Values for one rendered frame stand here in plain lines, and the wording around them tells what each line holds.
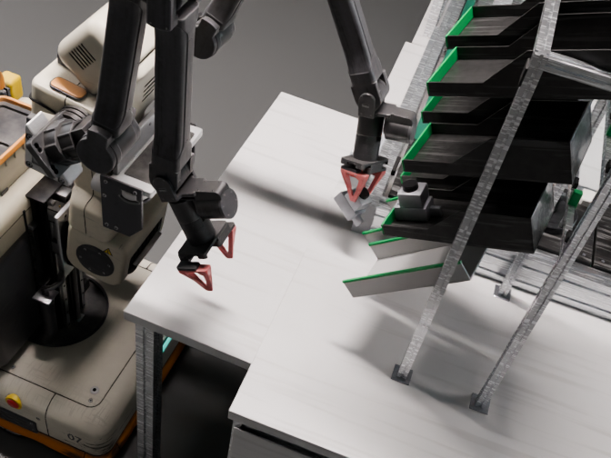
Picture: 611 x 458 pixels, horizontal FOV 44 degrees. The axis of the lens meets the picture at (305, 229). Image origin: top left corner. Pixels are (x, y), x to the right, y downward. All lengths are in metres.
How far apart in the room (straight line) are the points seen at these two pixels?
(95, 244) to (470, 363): 0.91
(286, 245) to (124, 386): 0.70
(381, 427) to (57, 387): 1.03
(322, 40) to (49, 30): 1.37
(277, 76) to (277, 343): 2.36
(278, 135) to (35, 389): 0.96
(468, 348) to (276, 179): 0.65
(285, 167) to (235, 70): 1.86
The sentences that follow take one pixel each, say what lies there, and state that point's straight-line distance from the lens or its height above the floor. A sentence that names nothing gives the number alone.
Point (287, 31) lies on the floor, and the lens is 4.18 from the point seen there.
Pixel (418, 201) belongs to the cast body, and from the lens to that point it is 1.41.
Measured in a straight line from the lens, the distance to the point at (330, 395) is 1.58.
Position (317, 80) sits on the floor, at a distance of 3.85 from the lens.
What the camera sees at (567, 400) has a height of 0.86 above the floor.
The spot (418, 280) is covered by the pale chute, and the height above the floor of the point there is 1.12.
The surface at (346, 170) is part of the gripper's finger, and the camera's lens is 1.70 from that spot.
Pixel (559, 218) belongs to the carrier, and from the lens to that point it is 1.92.
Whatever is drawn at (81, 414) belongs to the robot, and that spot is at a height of 0.28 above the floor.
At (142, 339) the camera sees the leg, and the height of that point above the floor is 0.76.
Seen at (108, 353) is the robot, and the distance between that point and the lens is 2.31.
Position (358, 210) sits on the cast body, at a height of 0.99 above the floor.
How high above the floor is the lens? 2.19
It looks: 46 degrees down
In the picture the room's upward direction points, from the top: 12 degrees clockwise
